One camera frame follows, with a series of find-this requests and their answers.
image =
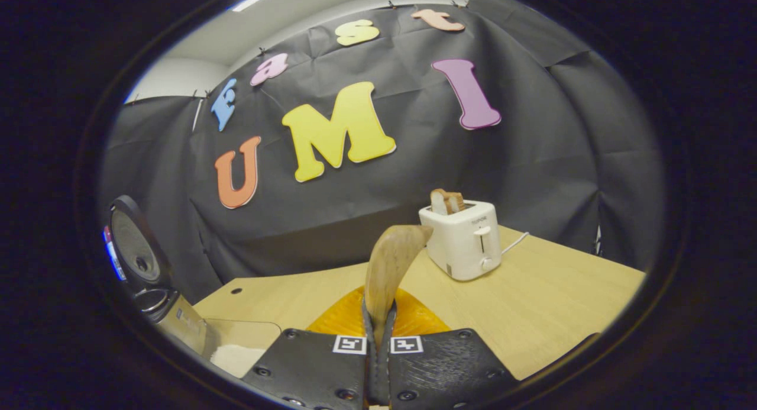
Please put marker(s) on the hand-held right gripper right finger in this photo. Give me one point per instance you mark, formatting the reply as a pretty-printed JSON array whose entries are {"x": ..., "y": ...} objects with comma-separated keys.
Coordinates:
[{"x": 449, "y": 368}]

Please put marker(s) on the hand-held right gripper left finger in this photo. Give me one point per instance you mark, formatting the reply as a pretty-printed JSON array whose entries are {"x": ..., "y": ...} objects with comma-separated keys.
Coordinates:
[{"x": 313, "y": 368}]

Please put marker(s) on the white rice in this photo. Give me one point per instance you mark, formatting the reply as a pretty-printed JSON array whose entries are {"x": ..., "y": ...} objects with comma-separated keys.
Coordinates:
[{"x": 236, "y": 360}]

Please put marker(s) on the wooden spoon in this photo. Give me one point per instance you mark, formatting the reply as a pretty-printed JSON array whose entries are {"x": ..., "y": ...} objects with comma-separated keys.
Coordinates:
[{"x": 393, "y": 259}]

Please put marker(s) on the silver rice cooker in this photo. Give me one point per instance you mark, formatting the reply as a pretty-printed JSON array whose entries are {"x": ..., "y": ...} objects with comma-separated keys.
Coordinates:
[{"x": 139, "y": 250}]

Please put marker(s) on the clear plastic container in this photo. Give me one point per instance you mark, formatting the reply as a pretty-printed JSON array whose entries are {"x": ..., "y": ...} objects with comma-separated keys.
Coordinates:
[{"x": 248, "y": 333}]

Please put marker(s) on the white toaster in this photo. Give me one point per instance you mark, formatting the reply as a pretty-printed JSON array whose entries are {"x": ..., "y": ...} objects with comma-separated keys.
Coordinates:
[{"x": 461, "y": 241}]

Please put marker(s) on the toast slice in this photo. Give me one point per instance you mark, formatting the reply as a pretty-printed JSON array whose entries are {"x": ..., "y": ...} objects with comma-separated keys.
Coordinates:
[{"x": 445, "y": 202}]

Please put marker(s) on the computer monitor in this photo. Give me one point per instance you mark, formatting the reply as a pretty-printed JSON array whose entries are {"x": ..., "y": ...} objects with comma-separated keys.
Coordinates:
[{"x": 112, "y": 253}]

